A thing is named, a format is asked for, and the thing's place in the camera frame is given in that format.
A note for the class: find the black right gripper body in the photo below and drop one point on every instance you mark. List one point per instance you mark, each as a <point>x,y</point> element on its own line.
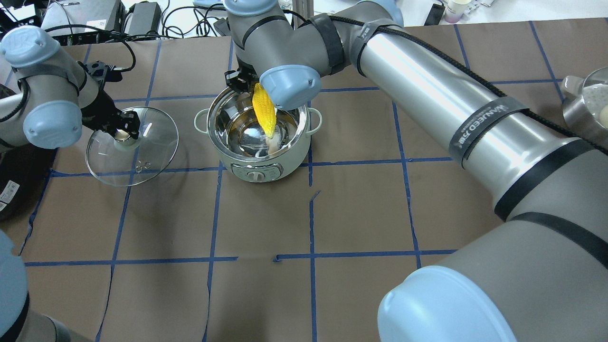
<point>243,82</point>

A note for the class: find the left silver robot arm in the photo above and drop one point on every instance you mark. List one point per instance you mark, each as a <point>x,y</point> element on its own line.
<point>58,97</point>

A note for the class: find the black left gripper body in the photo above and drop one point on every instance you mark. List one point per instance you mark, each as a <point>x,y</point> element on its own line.
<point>98,111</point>

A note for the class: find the black computer box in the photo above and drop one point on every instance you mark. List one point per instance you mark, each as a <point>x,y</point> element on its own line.
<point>102,14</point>

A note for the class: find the glass pot lid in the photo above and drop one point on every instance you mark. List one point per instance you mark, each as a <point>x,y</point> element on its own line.
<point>134,161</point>

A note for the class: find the small pot with corn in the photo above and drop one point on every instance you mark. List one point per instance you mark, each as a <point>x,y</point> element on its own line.
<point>585,109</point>

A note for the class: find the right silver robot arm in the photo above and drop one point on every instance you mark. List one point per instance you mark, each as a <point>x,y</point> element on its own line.
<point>424,266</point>

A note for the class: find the black power adapter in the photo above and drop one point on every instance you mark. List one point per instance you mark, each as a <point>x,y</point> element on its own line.
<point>143,19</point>

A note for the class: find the dark brown rice cooker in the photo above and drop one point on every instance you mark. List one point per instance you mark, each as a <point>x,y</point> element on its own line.
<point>22,174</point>

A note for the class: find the yellow corn cob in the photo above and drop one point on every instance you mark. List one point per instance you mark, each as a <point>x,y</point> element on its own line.
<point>264,109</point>

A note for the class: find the white paper cup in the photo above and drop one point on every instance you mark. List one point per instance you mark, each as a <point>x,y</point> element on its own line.
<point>455,9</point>

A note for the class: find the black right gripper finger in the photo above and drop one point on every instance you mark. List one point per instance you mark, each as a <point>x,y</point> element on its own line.
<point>243,85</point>

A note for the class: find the pale green electric pot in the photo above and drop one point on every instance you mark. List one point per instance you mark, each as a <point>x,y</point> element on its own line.
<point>242,145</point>

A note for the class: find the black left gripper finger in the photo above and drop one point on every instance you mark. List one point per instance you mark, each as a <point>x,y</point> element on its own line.
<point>130,123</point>
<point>116,134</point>

